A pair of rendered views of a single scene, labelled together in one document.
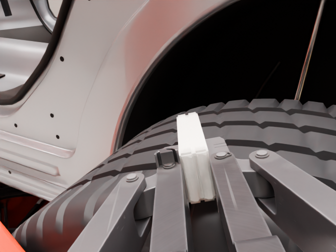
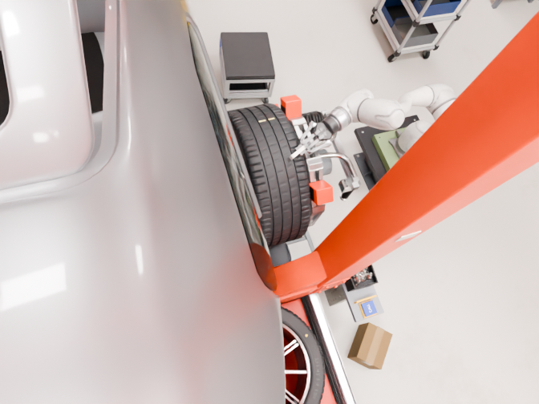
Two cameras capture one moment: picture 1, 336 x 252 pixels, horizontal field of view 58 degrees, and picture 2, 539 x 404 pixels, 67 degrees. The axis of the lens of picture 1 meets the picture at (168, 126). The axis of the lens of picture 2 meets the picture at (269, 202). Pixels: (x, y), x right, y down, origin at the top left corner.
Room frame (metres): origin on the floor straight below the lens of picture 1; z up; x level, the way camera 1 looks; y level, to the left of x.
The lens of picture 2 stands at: (0.93, 0.35, 2.59)
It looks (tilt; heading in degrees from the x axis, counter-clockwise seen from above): 67 degrees down; 208
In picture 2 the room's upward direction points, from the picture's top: 21 degrees clockwise
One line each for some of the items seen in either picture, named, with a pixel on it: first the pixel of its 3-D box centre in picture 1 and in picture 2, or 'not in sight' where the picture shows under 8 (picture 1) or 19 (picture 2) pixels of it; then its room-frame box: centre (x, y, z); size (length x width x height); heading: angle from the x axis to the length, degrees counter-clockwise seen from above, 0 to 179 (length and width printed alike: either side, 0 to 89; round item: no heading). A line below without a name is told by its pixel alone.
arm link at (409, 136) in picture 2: not in sight; (418, 135); (-0.90, 0.20, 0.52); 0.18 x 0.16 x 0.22; 72
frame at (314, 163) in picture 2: not in sight; (293, 169); (0.05, -0.05, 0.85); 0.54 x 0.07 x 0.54; 66
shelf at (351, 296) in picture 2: not in sight; (354, 279); (0.05, 0.56, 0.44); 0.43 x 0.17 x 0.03; 66
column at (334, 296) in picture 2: not in sight; (343, 291); (0.06, 0.58, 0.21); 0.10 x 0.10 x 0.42; 66
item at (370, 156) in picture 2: not in sight; (392, 161); (-0.90, 0.19, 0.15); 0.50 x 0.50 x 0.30; 66
